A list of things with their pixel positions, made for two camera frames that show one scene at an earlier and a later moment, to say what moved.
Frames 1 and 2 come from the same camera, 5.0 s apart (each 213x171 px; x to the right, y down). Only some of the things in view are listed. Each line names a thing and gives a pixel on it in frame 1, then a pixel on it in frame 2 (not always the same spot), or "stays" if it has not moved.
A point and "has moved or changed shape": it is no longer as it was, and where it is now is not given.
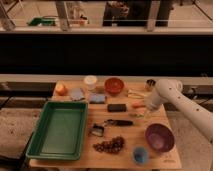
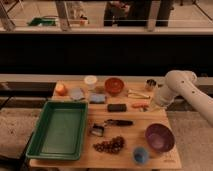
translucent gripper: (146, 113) -> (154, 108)
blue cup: (140, 155) stays
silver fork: (136, 115) has moved or changed shape
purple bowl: (160, 137) stays
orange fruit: (60, 89) stays
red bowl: (113, 85) stays
